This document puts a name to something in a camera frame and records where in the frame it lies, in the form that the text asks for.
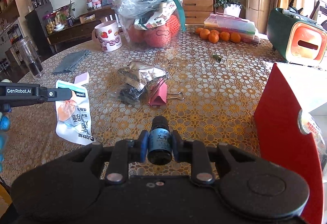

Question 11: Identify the white strawberry mug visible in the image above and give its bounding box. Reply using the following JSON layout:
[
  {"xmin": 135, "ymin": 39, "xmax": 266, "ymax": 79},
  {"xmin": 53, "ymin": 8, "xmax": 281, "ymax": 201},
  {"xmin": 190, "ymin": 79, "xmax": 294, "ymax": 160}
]
[{"xmin": 92, "ymin": 20, "xmax": 123, "ymax": 53}]

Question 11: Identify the vase with twigs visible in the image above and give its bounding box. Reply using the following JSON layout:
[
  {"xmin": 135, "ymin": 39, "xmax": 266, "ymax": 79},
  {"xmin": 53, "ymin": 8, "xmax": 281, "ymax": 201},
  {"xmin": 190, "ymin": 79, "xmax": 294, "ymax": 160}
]
[{"xmin": 55, "ymin": 0, "xmax": 76, "ymax": 27}]

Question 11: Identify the grey cloth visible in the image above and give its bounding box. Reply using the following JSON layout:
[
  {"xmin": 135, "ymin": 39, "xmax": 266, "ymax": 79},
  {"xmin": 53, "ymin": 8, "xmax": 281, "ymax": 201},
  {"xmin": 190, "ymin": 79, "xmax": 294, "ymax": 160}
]
[{"xmin": 52, "ymin": 50, "xmax": 90, "ymax": 74}]

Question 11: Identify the person's left hand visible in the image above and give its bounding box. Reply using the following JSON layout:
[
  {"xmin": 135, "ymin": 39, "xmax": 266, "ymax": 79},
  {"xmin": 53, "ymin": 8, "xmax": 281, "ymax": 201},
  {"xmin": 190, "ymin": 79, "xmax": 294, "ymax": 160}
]
[{"xmin": 0, "ymin": 114, "xmax": 11, "ymax": 172}]

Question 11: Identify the clear bag with fruit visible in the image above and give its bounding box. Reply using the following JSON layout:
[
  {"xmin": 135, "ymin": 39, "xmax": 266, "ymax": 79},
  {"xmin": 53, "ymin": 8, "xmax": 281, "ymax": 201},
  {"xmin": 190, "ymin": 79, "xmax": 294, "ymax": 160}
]
[{"xmin": 112, "ymin": 7, "xmax": 186, "ymax": 49}]

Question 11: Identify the red cardboard box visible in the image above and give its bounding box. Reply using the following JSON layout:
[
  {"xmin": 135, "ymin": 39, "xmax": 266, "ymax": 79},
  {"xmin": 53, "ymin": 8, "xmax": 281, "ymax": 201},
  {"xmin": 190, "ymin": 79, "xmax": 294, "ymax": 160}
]
[{"xmin": 254, "ymin": 62, "xmax": 327, "ymax": 224}]

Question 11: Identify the pink binder clip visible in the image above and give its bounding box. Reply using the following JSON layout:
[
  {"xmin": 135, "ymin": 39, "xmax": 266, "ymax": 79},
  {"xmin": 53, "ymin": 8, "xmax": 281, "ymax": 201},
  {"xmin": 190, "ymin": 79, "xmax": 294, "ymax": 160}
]
[{"xmin": 148, "ymin": 78, "xmax": 185, "ymax": 107}]

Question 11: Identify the wooden handled brush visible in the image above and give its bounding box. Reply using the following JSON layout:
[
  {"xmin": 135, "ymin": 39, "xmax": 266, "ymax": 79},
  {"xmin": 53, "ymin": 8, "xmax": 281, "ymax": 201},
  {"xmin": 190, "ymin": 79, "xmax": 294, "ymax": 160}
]
[{"xmin": 310, "ymin": 0, "xmax": 322, "ymax": 20}]

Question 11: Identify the pale pink note block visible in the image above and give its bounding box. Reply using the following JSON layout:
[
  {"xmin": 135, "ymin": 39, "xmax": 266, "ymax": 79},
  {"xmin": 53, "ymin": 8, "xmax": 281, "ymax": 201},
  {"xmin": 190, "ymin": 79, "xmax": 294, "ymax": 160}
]
[{"xmin": 74, "ymin": 72, "xmax": 90, "ymax": 86}]

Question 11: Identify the stack of coloured folders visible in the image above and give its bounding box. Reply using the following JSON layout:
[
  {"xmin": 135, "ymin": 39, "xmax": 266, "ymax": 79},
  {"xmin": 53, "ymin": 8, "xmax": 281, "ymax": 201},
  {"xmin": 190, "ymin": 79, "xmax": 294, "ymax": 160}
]
[{"xmin": 204, "ymin": 12, "xmax": 260, "ymax": 45}]

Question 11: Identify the pile of tangerines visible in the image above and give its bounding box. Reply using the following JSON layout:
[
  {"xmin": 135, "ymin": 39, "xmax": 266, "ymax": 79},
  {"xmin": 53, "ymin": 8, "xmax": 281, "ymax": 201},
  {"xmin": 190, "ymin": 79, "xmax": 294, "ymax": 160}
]
[{"xmin": 195, "ymin": 27, "xmax": 242, "ymax": 43}]

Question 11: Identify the fruit in orange foam net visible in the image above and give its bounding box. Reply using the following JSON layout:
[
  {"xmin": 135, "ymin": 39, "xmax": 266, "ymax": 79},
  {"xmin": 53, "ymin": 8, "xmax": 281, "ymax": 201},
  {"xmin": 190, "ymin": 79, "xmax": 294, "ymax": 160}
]
[{"xmin": 166, "ymin": 15, "xmax": 180, "ymax": 35}]

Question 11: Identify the orange-red round fruit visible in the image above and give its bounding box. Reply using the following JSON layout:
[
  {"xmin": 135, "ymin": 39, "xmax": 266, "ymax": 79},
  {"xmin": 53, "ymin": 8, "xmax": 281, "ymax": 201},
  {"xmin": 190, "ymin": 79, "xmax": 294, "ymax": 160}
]
[
  {"xmin": 128, "ymin": 27, "xmax": 145, "ymax": 44},
  {"xmin": 144, "ymin": 25, "xmax": 171, "ymax": 48}
]

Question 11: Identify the dark tall cabinet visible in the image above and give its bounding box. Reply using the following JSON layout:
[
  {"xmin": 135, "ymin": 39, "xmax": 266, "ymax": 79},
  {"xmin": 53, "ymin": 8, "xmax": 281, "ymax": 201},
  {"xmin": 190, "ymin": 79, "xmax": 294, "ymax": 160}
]
[{"xmin": 25, "ymin": 0, "xmax": 55, "ymax": 54}]

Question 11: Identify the green orange tissue box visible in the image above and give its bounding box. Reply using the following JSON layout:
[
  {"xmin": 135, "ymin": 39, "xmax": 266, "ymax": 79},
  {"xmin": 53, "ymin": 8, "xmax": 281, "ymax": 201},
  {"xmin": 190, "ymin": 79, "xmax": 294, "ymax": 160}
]
[{"xmin": 267, "ymin": 7, "xmax": 327, "ymax": 64}]

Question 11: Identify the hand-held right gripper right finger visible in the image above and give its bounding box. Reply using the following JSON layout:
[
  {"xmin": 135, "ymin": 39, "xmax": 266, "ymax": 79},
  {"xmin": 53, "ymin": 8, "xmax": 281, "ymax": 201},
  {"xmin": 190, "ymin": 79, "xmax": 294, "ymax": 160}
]
[{"xmin": 172, "ymin": 130, "xmax": 246, "ymax": 186}]

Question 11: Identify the snack jar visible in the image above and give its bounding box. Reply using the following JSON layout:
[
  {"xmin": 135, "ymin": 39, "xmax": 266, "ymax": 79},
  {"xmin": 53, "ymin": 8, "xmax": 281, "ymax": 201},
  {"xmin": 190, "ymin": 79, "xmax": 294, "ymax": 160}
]
[{"xmin": 42, "ymin": 13, "xmax": 57, "ymax": 35}]

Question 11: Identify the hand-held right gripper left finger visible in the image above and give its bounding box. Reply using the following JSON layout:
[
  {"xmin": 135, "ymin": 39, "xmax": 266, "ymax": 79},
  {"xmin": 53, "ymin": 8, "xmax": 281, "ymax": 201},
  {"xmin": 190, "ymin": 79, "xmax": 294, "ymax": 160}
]
[{"xmin": 77, "ymin": 130, "xmax": 149, "ymax": 186}]

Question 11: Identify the black handled tool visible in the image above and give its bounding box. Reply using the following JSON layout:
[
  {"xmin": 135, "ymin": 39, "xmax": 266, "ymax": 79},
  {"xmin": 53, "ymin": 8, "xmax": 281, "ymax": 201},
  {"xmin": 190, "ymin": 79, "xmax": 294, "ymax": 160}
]
[{"xmin": 287, "ymin": 0, "xmax": 304, "ymax": 16}]

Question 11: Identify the white snack packet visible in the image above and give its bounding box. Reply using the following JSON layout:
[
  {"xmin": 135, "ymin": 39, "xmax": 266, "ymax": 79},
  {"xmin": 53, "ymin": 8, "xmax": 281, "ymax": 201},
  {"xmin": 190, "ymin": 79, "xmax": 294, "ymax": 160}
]
[{"xmin": 55, "ymin": 80, "xmax": 95, "ymax": 146}]

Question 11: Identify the patterned bag with teal strap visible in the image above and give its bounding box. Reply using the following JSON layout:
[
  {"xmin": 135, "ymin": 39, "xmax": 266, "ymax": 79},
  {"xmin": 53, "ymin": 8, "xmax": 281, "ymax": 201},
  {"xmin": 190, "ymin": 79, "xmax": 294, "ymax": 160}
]
[{"xmin": 134, "ymin": 0, "xmax": 187, "ymax": 33}]

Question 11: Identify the small cardboard box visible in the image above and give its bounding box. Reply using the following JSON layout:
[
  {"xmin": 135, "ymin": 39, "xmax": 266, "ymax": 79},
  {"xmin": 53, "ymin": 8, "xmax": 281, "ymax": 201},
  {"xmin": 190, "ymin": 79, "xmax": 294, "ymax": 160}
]
[{"xmin": 79, "ymin": 14, "xmax": 96, "ymax": 24}]

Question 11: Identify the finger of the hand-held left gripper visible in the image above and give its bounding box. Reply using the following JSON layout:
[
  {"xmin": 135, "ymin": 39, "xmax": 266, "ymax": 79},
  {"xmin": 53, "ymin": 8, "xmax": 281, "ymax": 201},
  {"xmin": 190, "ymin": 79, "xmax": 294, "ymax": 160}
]
[{"xmin": 41, "ymin": 87, "xmax": 77, "ymax": 102}]

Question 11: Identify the small dark glass bottle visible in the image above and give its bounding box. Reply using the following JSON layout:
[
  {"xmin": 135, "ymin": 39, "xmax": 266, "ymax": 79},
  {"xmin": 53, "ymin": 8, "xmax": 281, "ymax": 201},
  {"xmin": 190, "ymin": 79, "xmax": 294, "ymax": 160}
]
[{"xmin": 147, "ymin": 116, "xmax": 173, "ymax": 165}]

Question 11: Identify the dark wood television console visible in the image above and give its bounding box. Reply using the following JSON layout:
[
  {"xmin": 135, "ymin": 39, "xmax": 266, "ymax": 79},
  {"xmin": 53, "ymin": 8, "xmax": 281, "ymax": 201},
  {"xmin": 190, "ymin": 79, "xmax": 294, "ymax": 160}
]
[{"xmin": 47, "ymin": 4, "xmax": 120, "ymax": 52}]

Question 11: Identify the floral lace desktop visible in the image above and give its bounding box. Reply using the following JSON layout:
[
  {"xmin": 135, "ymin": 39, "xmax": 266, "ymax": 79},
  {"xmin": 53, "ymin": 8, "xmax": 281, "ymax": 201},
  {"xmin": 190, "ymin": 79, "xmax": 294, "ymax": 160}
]
[{"xmin": 0, "ymin": 25, "xmax": 289, "ymax": 181}]

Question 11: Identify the wooden drawer cabinet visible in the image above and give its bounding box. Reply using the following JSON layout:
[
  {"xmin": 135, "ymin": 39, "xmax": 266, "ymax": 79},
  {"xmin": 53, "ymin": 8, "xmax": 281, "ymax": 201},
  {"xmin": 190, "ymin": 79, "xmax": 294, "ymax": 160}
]
[{"xmin": 182, "ymin": 0, "xmax": 216, "ymax": 26}]

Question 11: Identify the glass tumbler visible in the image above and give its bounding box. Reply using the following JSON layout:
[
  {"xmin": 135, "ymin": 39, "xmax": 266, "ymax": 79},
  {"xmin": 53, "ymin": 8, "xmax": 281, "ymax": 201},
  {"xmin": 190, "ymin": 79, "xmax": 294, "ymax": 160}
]
[{"xmin": 17, "ymin": 36, "xmax": 45, "ymax": 79}]

